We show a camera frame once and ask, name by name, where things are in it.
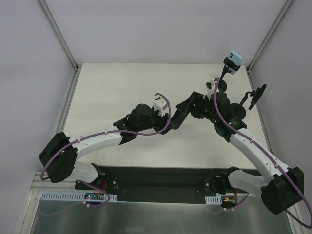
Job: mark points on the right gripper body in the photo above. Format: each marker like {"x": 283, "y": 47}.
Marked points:
{"x": 195, "y": 107}

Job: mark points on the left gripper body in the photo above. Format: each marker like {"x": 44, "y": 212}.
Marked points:
{"x": 162, "y": 121}

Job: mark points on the black phone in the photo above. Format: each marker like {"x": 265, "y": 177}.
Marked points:
{"x": 178, "y": 117}
{"x": 256, "y": 95}

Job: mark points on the black round base phone stand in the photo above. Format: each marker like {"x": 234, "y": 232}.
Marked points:
{"x": 237, "y": 110}

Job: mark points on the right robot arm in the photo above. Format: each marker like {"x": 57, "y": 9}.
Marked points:
{"x": 278, "y": 185}

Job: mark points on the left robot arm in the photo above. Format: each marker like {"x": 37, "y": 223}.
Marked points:
{"x": 60, "y": 157}

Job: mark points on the black tall clamp phone stand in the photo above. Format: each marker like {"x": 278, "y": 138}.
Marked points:
{"x": 222, "y": 84}

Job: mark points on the light blue phone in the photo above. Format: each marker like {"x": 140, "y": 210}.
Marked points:
{"x": 235, "y": 60}

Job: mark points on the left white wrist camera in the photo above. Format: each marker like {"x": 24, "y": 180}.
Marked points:
{"x": 160, "y": 105}

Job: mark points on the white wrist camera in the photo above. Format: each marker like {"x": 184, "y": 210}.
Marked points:
{"x": 160, "y": 105}
{"x": 210, "y": 86}

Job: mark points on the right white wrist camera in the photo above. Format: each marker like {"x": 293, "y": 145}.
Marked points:
{"x": 210, "y": 86}

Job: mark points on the right white cable duct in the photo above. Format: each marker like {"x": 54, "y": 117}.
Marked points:
{"x": 213, "y": 200}

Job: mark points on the white cable duct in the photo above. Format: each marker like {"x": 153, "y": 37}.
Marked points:
{"x": 77, "y": 196}
{"x": 213, "y": 200}

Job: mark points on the left white cable duct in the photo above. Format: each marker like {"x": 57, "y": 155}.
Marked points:
{"x": 77, "y": 196}

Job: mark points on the left aluminium frame post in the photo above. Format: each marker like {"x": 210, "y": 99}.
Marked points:
{"x": 58, "y": 34}

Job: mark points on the aluminium frame post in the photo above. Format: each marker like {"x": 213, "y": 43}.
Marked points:
{"x": 58, "y": 34}
{"x": 270, "y": 33}

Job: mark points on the right aluminium frame post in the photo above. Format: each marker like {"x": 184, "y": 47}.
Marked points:
{"x": 270, "y": 33}

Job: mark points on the aluminium front rail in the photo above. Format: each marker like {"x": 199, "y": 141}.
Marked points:
{"x": 38, "y": 184}

